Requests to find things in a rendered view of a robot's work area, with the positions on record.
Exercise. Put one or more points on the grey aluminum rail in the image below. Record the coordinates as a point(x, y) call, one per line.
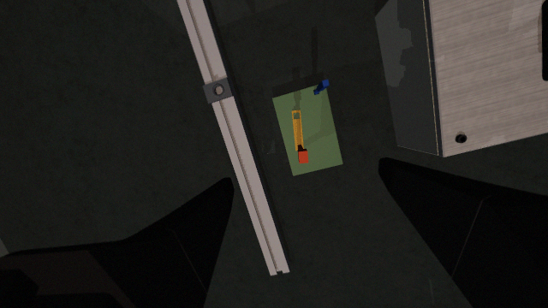
point(220, 92)

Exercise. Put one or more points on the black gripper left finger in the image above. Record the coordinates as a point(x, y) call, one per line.
point(168, 264)

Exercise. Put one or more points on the dark blue pin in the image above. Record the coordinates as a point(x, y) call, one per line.
point(322, 85)

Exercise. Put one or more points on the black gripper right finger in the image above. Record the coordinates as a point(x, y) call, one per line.
point(492, 240)

